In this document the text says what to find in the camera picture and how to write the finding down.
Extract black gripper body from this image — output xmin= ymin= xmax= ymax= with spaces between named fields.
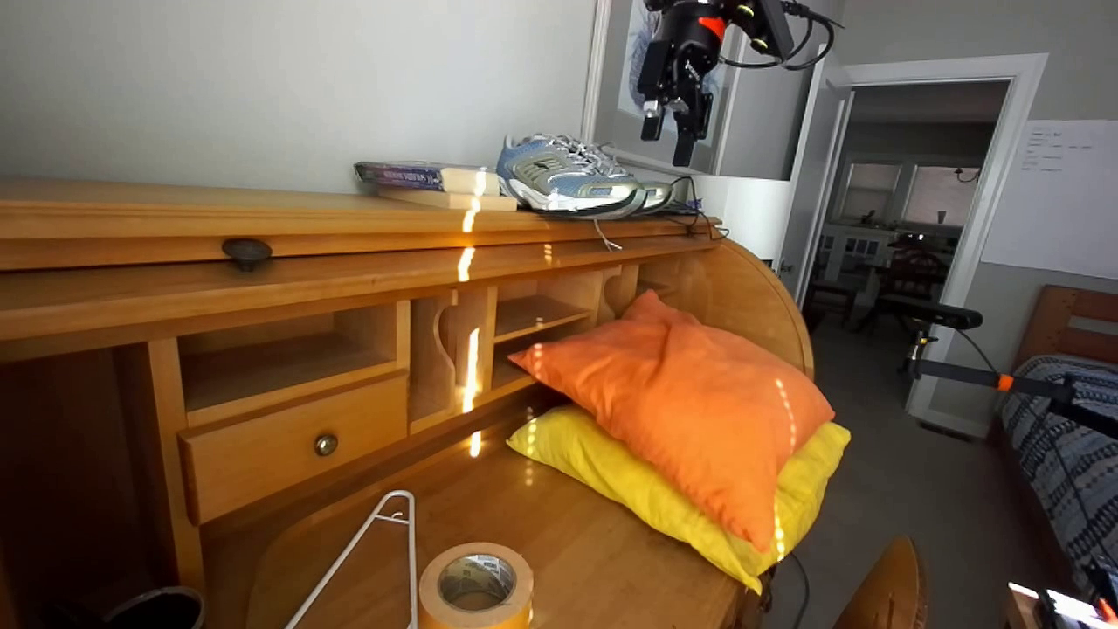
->
xmin=636 ymin=28 xmax=721 ymax=116

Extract blue white running shoe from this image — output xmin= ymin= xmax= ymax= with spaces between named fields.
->
xmin=625 ymin=170 xmax=704 ymax=223
xmin=498 ymin=131 xmax=647 ymax=222

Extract pale thin book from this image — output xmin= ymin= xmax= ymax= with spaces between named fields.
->
xmin=381 ymin=181 xmax=524 ymax=217

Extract framed blue flower picture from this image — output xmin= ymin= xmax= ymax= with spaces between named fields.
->
xmin=579 ymin=0 xmax=761 ymax=177

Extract dark cluttered workbench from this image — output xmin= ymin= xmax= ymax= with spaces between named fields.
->
xmin=818 ymin=222 xmax=971 ymax=333

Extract orange pillow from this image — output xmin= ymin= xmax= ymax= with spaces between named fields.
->
xmin=507 ymin=289 xmax=838 ymax=555

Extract wooden roll-top desk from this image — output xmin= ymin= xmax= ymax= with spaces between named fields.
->
xmin=0 ymin=175 xmax=818 ymax=629

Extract yellow pillow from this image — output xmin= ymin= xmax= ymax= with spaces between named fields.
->
xmin=504 ymin=402 xmax=852 ymax=597

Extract whiteboard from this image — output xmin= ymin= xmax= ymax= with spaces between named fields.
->
xmin=983 ymin=116 xmax=1118 ymax=282

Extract bed with striped blanket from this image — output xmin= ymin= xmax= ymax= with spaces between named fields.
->
xmin=996 ymin=282 xmax=1118 ymax=608

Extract wooden chair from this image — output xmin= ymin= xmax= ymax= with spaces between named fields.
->
xmin=834 ymin=534 xmax=931 ymax=629

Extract wooden desk drawer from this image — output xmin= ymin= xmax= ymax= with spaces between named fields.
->
xmin=175 ymin=370 xmax=413 ymax=524

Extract tan tape roll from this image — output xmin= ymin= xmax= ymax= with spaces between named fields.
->
xmin=417 ymin=538 xmax=538 ymax=629

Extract white orange device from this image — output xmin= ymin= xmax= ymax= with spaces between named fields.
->
xmin=1007 ymin=577 xmax=1118 ymax=629

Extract black round container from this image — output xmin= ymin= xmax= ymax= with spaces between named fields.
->
xmin=98 ymin=584 xmax=209 ymax=629

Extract black camera boom orange joints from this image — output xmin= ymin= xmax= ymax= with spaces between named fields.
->
xmin=879 ymin=289 xmax=1118 ymax=442

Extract white door frame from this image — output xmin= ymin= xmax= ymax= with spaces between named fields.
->
xmin=832 ymin=50 xmax=1052 ymax=442

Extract black roll-top handle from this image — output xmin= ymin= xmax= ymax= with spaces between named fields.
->
xmin=219 ymin=236 xmax=276 ymax=273

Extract white wire hanger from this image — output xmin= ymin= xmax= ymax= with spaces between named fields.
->
xmin=285 ymin=487 xmax=420 ymax=629

